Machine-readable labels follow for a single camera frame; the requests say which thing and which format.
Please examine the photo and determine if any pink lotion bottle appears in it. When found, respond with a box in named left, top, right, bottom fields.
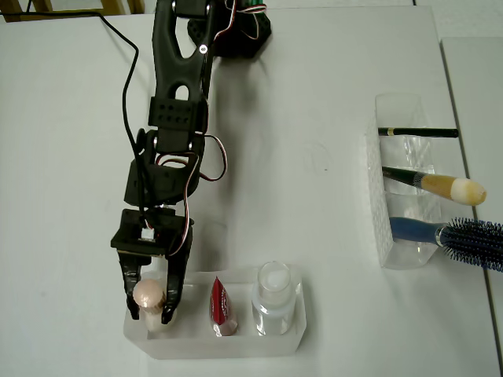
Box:
left=132, top=277, right=166, bottom=335

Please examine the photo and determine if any gold makeup brush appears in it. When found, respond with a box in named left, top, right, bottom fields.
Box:
left=381, top=166, right=487, bottom=207

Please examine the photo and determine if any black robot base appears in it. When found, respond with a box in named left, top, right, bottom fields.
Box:
left=187, top=11, right=273, bottom=60

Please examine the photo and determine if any clear spray bottle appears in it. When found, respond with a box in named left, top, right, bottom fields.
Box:
left=251, top=261, right=296, bottom=337

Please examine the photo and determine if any red hand cream tube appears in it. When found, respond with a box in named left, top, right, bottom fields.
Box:
left=207, top=276, right=240, bottom=338

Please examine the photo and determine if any translucent white plastic tray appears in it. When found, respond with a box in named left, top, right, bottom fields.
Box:
left=123, top=265, right=308, bottom=361

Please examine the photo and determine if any clear acrylic organizer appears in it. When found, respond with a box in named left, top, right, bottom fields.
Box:
left=364, top=93, right=443, bottom=271

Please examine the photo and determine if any green controller board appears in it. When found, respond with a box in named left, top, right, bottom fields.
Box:
left=237, top=0, right=269, bottom=16

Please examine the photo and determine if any blue round hairbrush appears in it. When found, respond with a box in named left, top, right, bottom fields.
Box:
left=388, top=217, right=503, bottom=273

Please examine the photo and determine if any dark eyeliner pencil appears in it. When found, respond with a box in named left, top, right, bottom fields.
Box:
left=377, top=126, right=460, bottom=139

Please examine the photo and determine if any black gripper camera module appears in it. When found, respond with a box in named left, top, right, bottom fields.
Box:
left=109, top=229, right=185, bottom=260

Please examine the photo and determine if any black camera cable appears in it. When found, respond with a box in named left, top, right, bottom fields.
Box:
left=0, top=10, right=152, bottom=232

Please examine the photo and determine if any base servo wire bundle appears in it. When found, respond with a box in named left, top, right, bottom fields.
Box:
left=226, top=0, right=269, bottom=41

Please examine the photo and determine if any wooden chair frame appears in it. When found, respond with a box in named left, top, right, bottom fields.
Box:
left=0, top=0, right=145, bottom=23

